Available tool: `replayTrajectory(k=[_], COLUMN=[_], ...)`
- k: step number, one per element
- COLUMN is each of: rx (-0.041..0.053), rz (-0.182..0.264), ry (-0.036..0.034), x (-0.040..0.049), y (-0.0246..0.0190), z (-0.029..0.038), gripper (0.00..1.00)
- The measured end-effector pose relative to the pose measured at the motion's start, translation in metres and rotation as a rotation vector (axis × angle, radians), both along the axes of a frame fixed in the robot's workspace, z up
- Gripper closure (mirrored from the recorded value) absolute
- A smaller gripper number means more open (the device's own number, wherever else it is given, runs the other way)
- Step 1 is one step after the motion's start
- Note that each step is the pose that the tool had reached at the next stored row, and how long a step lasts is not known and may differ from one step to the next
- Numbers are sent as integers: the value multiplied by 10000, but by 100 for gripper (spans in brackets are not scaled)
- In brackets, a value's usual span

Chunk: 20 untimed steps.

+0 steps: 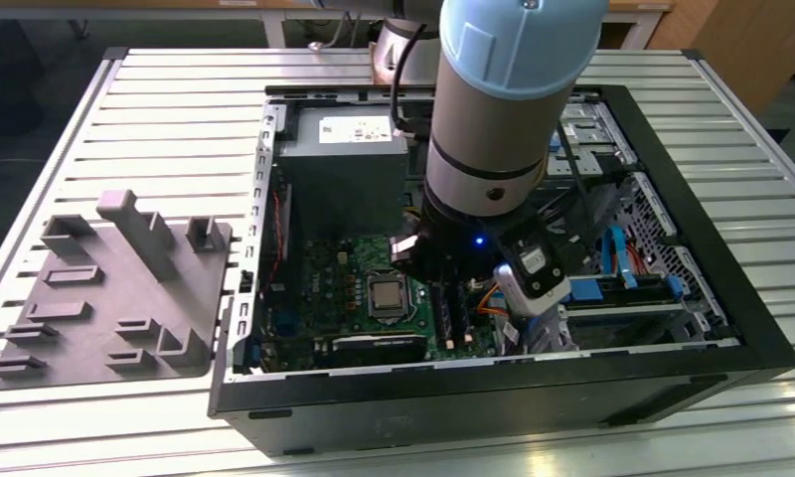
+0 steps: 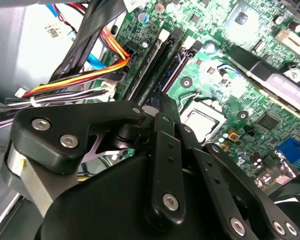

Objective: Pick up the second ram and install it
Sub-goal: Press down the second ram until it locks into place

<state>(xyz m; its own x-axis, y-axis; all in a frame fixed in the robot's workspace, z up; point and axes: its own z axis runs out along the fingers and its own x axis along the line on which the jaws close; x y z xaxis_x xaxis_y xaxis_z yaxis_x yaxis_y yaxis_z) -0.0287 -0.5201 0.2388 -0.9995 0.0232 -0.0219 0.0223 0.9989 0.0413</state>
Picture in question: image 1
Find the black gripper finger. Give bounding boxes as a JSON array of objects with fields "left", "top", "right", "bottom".
[{"left": 386, "top": 233, "right": 423, "bottom": 272}]

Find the silver CPU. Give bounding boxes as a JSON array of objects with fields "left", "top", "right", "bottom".
[{"left": 368, "top": 281, "right": 406, "bottom": 312}]

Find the green motherboard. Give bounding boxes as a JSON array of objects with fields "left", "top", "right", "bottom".
[{"left": 257, "top": 232, "right": 504, "bottom": 372}]

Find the CPU socket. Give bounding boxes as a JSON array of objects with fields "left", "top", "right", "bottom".
[{"left": 362, "top": 267, "right": 416, "bottom": 328}]

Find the grey power supply unit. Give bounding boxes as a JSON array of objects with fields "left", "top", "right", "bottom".
[{"left": 275, "top": 101, "right": 432, "bottom": 238}]

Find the black graphics card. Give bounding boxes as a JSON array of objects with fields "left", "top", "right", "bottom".
[{"left": 313, "top": 331, "right": 432, "bottom": 369}]

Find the silver metal disk bay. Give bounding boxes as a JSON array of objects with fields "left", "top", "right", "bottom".
[{"left": 542, "top": 91, "right": 638, "bottom": 210}]

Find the black disk blue carrier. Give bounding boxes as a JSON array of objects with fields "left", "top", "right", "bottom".
[{"left": 555, "top": 275, "right": 689, "bottom": 312}]

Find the black open PC case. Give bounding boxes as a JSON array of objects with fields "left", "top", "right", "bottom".
[{"left": 205, "top": 83, "right": 795, "bottom": 457}]

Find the grey plastic parts rack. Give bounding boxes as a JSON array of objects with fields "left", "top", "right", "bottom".
[{"left": 0, "top": 187, "right": 237, "bottom": 392}]

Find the wood-topped white-framed desk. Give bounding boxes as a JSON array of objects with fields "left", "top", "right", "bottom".
[{"left": 0, "top": 0, "right": 678, "bottom": 51}]

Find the wooden cabinet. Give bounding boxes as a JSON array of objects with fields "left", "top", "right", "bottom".
[{"left": 646, "top": 0, "right": 795, "bottom": 118}]

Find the black camera bracket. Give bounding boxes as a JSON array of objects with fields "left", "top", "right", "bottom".
[{"left": 480, "top": 213, "right": 544, "bottom": 244}]

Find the orange data wire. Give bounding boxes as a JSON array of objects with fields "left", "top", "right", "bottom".
[{"left": 475, "top": 285, "right": 508, "bottom": 317}]

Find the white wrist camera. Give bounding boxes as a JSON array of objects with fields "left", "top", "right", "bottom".
[{"left": 492, "top": 233, "right": 572, "bottom": 317}]

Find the blue data wire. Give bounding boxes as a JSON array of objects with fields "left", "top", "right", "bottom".
[{"left": 599, "top": 226, "right": 642, "bottom": 289}]

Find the black cable bundle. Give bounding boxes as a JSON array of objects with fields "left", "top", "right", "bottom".
[{"left": 535, "top": 168, "right": 638, "bottom": 239}]

